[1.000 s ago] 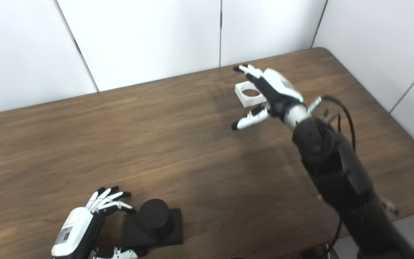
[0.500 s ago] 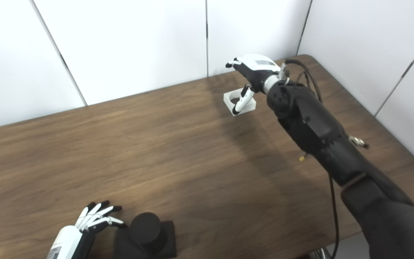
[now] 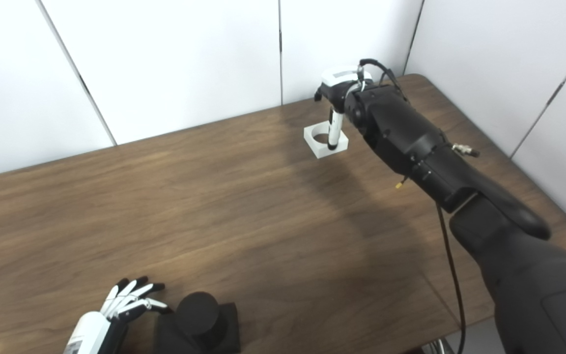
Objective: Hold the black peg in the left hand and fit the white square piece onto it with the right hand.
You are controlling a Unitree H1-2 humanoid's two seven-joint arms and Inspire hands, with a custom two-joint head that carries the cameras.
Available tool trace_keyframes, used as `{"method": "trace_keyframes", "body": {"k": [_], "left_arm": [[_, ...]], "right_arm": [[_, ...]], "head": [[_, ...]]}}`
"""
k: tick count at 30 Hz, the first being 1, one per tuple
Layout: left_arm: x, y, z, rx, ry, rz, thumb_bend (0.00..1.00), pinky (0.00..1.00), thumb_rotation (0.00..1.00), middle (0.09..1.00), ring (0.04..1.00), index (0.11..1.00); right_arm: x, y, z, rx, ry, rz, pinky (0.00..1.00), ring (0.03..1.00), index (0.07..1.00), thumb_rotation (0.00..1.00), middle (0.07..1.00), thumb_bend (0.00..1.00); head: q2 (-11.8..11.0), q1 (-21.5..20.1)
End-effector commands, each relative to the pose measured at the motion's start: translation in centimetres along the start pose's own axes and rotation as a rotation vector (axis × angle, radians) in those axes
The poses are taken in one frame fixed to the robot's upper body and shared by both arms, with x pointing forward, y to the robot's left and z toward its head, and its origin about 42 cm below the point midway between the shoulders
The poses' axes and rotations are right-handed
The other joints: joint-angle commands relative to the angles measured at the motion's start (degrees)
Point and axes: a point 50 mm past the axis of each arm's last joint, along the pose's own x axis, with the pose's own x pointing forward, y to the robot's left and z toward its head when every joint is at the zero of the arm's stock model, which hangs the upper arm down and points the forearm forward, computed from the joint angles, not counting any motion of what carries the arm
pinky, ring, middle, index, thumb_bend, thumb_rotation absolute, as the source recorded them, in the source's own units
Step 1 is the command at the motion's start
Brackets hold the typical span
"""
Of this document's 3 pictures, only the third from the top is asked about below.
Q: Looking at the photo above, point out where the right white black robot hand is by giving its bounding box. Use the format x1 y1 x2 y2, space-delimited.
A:
314 69 374 150

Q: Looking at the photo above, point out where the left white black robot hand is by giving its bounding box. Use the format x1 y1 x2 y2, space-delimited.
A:
64 276 173 354

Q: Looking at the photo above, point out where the white square piece with hole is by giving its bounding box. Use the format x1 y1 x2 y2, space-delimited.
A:
304 123 349 159

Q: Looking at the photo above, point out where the black peg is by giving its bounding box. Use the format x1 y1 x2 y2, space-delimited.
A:
154 292 241 354

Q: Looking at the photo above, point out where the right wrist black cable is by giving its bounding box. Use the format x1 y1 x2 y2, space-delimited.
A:
358 59 467 354

